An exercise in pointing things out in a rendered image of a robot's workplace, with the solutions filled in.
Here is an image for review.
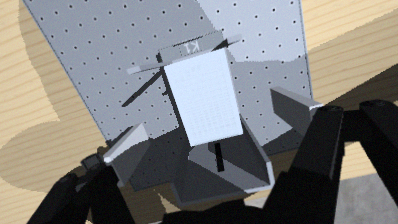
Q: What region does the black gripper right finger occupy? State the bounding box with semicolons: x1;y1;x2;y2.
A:
254;86;398;224

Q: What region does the grey rectangular base plate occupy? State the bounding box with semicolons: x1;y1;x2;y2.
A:
22;0;314;192

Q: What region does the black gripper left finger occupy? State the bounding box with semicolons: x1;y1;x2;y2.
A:
26;123;151;224

